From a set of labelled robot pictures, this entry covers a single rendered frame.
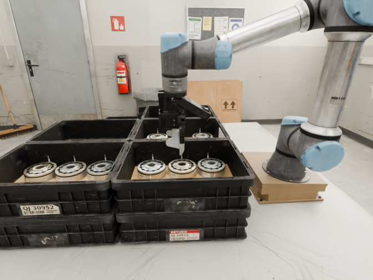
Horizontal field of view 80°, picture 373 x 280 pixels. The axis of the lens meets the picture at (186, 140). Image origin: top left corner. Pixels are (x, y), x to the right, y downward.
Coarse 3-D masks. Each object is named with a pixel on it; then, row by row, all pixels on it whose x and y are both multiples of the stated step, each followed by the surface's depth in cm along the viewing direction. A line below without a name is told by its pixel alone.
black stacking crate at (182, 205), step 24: (144, 144) 86; (192, 144) 87; (216, 144) 88; (240, 168) 72; (120, 192) 62; (144, 192) 62; (168, 192) 63; (192, 192) 63; (216, 192) 63; (240, 192) 64
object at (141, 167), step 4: (148, 160) 86; (152, 160) 86; (156, 160) 86; (140, 164) 83; (144, 164) 83; (160, 164) 84; (164, 164) 83; (140, 168) 80; (144, 168) 80; (156, 168) 81; (160, 168) 80; (164, 168) 81; (144, 172) 78; (148, 172) 78; (152, 172) 78; (156, 172) 78
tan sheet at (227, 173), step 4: (196, 164) 90; (136, 168) 87; (196, 168) 87; (228, 168) 87; (136, 172) 84; (196, 172) 84; (228, 172) 84; (132, 176) 81; (136, 176) 81; (164, 176) 81; (168, 176) 81; (196, 176) 81; (200, 176) 81; (224, 176) 81; (228, 176) 81; (232, 176) 81
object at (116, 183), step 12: (132, 144) 85; (240, 156) 74; (120, 168) 66; (120, 180) 60; (132, 180) 60; (144, 180) 61; (156, 180) 60; (168, 180) 60; (180, 180) 60; (192, 180) 60; (204, 180) 60; (216, 180) 61; (228, 180) 61; (240, 180) 61; (252, 180) 61
